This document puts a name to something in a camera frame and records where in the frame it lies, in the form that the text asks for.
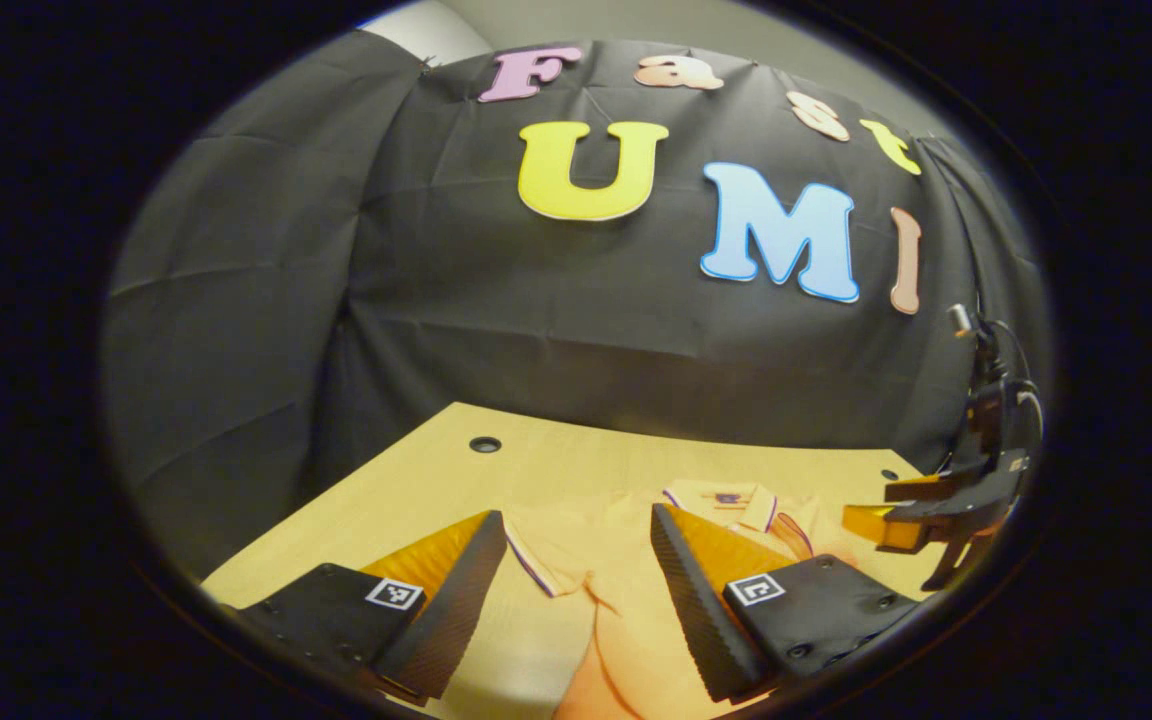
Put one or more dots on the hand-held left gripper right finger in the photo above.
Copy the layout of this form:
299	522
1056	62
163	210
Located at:
696	610

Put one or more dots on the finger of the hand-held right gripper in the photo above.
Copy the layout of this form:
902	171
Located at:
896	528
946	488

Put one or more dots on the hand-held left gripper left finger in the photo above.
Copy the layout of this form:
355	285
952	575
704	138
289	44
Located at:
451	610

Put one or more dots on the orange T-shirt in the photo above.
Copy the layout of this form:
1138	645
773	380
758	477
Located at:
626	600

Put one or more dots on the black backdrop cloth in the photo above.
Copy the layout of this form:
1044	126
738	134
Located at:
496	320

